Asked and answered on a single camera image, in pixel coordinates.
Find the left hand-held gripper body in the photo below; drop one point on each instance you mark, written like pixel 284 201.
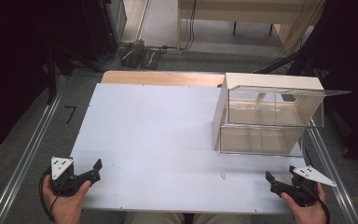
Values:
pixel 61 174

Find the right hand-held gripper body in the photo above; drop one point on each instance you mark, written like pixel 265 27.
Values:
pixel 306 186

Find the small clear object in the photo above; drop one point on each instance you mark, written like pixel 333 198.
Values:
pixel 223 176

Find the person's right hand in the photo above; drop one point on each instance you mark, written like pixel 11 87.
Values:
pixel 309 214

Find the person's left hand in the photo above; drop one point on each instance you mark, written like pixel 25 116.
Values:
pixel 63 207

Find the person's right leg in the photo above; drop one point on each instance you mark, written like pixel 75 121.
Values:
pixel 223 219

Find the person's leg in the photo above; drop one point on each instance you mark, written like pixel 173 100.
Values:
pixel 223 219
pixel 155 218

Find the person's left leg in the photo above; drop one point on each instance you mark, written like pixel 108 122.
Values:
pixel 155 218

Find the wooden table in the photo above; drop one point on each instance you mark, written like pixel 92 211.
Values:
pixel 155 77

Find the black power strip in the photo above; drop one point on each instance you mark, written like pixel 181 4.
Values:
pixel 140 56

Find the dark curtain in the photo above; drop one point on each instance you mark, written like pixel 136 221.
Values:
pixel 354 56
pixel 12 62

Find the black equipment cabinet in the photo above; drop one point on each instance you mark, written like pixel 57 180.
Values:
pixel 105 28

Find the light wooden desk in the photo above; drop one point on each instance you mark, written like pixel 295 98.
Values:
pixel 239 9

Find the aluminium rail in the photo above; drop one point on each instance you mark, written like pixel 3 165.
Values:
pixel 329 165
pixel 28 152

